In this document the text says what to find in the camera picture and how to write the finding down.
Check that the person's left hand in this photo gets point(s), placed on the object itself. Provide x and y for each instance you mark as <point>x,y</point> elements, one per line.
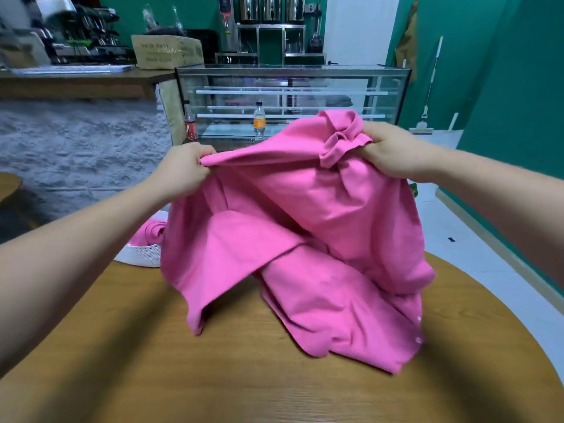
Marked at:
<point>183,171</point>

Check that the person's right hand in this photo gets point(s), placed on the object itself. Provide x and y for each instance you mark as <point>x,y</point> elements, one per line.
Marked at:
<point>396,152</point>

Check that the pink towel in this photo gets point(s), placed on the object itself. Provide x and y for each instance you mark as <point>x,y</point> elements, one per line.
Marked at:
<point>150,233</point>

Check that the white woven plastic basket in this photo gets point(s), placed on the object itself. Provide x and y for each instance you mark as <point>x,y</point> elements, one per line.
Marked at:
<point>141,255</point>

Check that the pile of pink cloths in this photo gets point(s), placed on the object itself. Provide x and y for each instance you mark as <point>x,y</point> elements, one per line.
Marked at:
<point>335,224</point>

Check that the person's left forearm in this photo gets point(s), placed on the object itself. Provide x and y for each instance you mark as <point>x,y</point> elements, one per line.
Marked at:
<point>70,251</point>

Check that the person's right forearm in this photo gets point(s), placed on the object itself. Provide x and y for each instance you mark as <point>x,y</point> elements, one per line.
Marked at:
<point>502,202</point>

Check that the white mop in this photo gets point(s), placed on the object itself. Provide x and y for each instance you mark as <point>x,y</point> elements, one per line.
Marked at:
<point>422,127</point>

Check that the red label cola bottle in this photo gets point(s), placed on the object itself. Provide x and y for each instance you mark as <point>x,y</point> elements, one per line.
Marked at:
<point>191,127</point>

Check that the clear bottle with orange label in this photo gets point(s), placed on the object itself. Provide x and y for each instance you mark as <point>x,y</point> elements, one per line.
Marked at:
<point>259,123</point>

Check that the cardboard box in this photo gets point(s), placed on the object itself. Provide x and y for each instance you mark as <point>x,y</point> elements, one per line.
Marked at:
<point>167,53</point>

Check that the glass display case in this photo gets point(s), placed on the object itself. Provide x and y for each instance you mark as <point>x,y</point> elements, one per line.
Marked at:
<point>291,88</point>

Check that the white door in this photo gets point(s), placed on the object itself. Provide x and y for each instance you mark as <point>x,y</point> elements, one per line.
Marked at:
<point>361,30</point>

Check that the wooden bar counter top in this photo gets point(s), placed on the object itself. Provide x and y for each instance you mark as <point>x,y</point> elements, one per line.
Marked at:
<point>79,83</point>

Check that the metal urn stand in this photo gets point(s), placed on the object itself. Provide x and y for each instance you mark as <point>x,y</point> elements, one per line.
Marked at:
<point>273,55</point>

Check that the white flat tray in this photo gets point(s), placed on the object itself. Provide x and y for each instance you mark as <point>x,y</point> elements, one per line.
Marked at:
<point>70,69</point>

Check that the tall silver dispenser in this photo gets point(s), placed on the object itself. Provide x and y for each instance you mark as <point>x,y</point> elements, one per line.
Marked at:
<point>226,22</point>

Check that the silver coffee machine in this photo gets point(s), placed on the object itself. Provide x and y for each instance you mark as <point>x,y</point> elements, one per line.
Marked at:
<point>79,30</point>

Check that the small round wooden side table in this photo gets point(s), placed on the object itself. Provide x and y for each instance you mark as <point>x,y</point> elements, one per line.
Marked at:
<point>7,185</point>

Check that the steel drink urn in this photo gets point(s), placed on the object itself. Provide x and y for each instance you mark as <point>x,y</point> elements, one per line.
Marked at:
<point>293,6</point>
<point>248,6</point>
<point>271,6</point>

